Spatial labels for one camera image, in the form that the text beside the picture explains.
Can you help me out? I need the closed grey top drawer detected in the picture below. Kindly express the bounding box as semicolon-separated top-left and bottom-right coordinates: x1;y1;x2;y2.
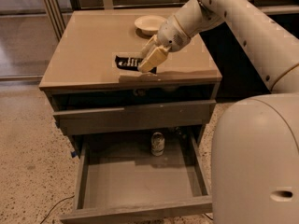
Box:
53;100;216;135

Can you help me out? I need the white ceramic bowl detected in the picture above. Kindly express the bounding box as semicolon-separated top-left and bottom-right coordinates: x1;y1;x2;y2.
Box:
135;15;166;35

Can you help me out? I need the black floor cable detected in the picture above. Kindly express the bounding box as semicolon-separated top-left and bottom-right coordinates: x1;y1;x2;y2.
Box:
39;195;76;224

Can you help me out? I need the white can in drawer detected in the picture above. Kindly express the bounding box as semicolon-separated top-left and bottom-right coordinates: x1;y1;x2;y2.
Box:
151;133;164;156

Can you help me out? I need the open grey middle drawer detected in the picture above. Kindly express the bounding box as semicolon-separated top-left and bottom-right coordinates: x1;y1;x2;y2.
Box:
61;133;212;224

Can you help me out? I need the black rxbar chocolate wrapper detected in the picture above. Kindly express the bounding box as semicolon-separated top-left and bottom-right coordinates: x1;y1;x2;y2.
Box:
114;55;157;75

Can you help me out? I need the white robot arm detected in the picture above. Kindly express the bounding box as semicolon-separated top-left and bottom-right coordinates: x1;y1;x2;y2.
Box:
138;0;299;224

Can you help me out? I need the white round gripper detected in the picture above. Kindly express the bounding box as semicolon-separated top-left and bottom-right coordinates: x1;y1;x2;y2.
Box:
138;15;191;73

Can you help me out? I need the grey drawer cabinet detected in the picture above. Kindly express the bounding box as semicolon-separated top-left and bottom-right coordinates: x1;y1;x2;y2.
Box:
39;9;221;151

